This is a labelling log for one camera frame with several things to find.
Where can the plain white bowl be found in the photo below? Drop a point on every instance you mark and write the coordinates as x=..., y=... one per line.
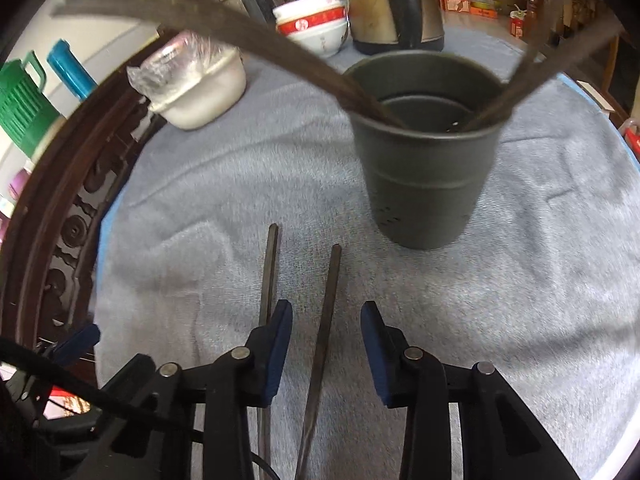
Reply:
x=210, y=100

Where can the grey tablecloth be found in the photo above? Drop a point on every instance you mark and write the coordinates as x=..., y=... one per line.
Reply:
x=200, y=210

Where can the white printed bowl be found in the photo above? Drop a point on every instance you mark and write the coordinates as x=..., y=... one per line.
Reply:
x=325, y=44

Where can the dark metal utensil holder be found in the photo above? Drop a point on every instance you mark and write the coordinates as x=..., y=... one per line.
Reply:
x=425, y=185

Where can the blue thermos jug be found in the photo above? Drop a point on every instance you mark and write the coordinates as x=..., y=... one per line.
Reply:
x=70, y=67

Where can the red banded white bowl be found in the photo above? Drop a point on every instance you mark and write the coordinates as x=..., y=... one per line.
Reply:
x=310, y=22

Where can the carved dark wooden table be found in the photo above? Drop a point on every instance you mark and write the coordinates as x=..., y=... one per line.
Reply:
x=60, y=210

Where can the green thermos jug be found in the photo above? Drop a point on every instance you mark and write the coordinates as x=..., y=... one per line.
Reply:
x=25, y=105

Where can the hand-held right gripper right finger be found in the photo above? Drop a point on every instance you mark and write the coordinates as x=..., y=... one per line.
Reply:
x=375, y=355

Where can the clear plastic bag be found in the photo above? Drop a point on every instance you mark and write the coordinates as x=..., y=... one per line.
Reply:
x=175, y=60

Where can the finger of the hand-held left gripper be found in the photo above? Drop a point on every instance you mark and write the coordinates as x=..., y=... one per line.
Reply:
x=75, y=342

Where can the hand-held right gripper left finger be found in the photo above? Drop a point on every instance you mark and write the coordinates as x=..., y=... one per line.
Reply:
x=277, y=350

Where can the light blue undercloth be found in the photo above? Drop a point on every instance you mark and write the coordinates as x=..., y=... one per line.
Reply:
x=107, y=230

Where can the purple plastic container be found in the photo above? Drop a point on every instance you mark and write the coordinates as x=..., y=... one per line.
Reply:
x=20, y=185

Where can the red carton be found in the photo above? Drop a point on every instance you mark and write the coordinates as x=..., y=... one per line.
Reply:
x=517, y=24

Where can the steel electric kettle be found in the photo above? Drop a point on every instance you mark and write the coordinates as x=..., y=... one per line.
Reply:
x=375, y=10

